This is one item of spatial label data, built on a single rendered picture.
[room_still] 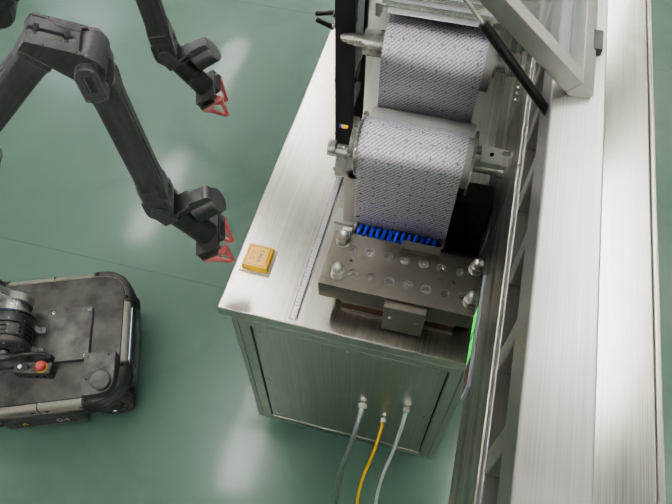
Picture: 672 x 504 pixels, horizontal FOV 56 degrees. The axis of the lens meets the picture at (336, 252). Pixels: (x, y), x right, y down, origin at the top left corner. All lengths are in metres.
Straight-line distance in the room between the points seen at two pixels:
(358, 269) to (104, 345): 1.20
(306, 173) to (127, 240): 1.29
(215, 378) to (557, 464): 1.96
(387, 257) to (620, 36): 0.71
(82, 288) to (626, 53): 1.99
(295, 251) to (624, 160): 0.86
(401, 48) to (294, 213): 0.56
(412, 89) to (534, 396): 0.99
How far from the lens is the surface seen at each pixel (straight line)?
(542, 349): 0.78
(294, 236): 1.74
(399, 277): 1.52
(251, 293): 1.66
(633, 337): 1.08
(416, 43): 1.52
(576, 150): 0.97
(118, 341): 2.44
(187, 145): 3.27
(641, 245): 1.19
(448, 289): 1.52
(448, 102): 1.59
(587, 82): 1.05
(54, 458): 2.62
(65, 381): 2.44
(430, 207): 1.50
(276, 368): 1.91
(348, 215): 1.73
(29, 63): 1.14
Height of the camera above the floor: 2.32
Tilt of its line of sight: 56 degrees down
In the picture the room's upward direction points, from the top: straight up
